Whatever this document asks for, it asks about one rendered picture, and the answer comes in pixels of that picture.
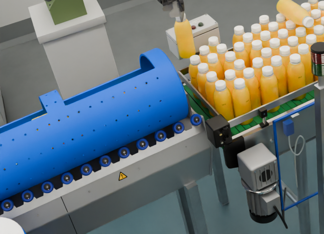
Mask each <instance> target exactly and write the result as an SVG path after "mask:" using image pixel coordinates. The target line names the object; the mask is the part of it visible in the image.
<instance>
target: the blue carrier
mask: <svg viewBox="0 0 324 234"><path fill-rule="evenodd" d="M139 63H140V68H139V69H136V70H134V71H132V72H129V73H127V74H124V75H122V76H120V77H117V78H115V79H112V80H110V81H108V82H105V83H103V84H101V85H98V86H96V87H93V88H91V89H89V90H86V91H84V92H81V93H79V94H77V95H74V96H72V97H69V98H67V99H65V100H62V98H61V96H60V94H59V93H58V91H57V90H53V91H51V92H48V93H46V94H44V95H41V96H39V100H40V103H41V106H42V109H41V110H39V111H37V112H34V113H32V114H29V115H27V116H25V117H22V118H20V119H17V120H15V121H13V122H10V123H8V124H6V125H3V126H1V127H0V201H2V200H4V199H6V198H9V197H11V196H13V195H15V194H17V193H19V192H22V191H24V190H26V189H28V188H31V187H33V186H35V185H37V184H39V183H42V182H44V181H46V180H48V179H51V178H53V177H55V176H57V175H60V174H62V173H64V172H66V171H68V170H71V169H73V168H75V167H77V166H80V165H82V164H84V163H86V162H89V161H91V160H93V159H95V158H98V157H100V156H102V155H104V154H107V153H109V152H111V151H113V150H115V149H118V148H120V147H122V146H124V145H127V144H129V143H131V142H133V141H136V140H138V139H140V138H142V137H145V136H147V135H149V134H151V133H153V132H156V131H158V130H160V129H162V128H165V127H167V126H169V125H171V124H174V123H176V122H178V121H180V120H182V119H185V118H186V117H187V116H188V112H189V108H188V101H187V97H186V94H185V91H184V88H183V85H182V82H181V80H180V78H179V75H178V73H177V71H176V69H175V67H174V66H173V64H172V62H171V61H170V59H169V58H168V56H167V55H166V54H165V53H164V52H163V51H162V50H161V49H159V48H155V49H152V50H150V51H147V52H145V53H142V54H140V56H139ZM146 83H147V84H146ZM135 88H136V89H135ZM124 92H125V93H124ZM112 97H114V98H112ZM160 100H161V101H160ZM149 105H150V106H149ZM138 110H139V111H138ZM78 112H80V113H78ZM46 113H47V114H46ZM43 114H45V115H43ZM41 115H43V116H41ZM127 115H128V116H127ZM39 116H41V117H39ZM68 116H69V117H68ZM36 117H39V118H36ZM34 118H36V119H34ZM32 119H34V120H32ZM59 120H60V121H59ZM116 120H117V121H116ZM49 124H50V126H49ZM37 129H38V131H37ZM72 139H73V140H72ZM63 143H64V144H63ZM52 148H53V149H52ZM16 163H18V164H16ZM4 169H5V170H4Z"/></svg>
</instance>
